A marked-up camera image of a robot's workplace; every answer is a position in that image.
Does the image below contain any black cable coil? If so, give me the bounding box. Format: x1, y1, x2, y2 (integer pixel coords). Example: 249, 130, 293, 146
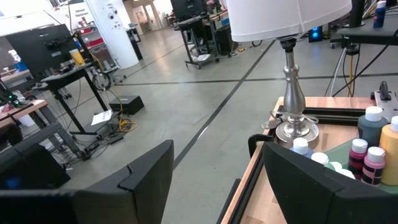
91, 70, 113, 92

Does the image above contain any small pale pink paint bottle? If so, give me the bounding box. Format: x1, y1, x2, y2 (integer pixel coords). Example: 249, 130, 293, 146
360, 146, 386, 187

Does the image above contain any green translucent plastic bin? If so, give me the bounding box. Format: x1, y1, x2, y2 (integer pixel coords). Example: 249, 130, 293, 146
323, 138, 398, 195

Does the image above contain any blue lit computer tower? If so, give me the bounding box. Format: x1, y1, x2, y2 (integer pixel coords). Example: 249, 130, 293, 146
307, 26, 324, 44

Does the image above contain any yellow cable coil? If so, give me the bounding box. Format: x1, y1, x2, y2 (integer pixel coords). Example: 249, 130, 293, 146
118, 93, 138, 133

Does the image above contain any black standing desk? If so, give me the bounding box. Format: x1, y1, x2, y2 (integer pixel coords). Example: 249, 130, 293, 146
30, 62, 111, 138

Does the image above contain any white floor cable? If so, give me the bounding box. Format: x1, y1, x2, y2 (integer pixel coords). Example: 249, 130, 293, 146
328, 46, 348, 97

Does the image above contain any large green paint bottle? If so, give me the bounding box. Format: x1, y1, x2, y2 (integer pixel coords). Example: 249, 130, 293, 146
310, 151, 336, 171

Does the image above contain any background wooden table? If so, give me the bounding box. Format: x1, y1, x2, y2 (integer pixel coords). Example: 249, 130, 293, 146
0, 98, 85, 161

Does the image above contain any yellow floor cable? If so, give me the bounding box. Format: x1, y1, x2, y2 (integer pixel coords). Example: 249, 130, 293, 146
348, 54, 355, 94

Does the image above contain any large dark teal paint bottle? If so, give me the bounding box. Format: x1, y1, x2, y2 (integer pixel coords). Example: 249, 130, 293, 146
356, 105, 389, 149

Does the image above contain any black monitor on cart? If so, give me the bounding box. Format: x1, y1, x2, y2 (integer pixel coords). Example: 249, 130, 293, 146
170, 0, 208, 20

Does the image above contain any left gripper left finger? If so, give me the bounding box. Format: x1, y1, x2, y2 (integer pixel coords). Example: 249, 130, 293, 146
0, 139, 175, 224

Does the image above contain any black box on floor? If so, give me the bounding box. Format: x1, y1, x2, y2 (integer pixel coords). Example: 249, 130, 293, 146
108, 95, 145, 115

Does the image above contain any black equipment cart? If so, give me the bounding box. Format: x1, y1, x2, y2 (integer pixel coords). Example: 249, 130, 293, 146
175, 12, 240, 70

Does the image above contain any black background desk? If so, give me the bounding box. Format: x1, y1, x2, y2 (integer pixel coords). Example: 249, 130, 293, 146
335, 18, 398, 47

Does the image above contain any large yellow-orange paint bottle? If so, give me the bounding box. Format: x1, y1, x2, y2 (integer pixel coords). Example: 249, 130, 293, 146
378, 115, 398, 187

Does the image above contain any white shade chrome table lamp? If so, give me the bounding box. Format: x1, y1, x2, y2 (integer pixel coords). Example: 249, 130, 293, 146
226, 0, 353, 149

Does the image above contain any blue bottle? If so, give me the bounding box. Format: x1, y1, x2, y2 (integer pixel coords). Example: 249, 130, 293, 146
372, 0, 387, 29

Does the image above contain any shelving unit with red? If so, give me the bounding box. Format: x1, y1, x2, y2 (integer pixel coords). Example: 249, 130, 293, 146
73, 21, 121, 74

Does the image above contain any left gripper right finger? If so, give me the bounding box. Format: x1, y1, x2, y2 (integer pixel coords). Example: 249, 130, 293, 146
262, 141, 398, 224

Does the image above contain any yellow cup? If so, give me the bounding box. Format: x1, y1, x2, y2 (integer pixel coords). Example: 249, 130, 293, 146
68, 49, 86, 67

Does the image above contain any black background monitor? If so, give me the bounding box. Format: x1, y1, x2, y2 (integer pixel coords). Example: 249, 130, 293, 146
5, 24, 79, 75

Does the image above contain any white paper sheet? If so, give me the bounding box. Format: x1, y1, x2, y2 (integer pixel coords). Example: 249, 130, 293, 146
91, 110, 113, 126

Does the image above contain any small magenta paint bottle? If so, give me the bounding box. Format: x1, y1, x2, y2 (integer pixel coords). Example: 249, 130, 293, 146
347, 138, 369, 180

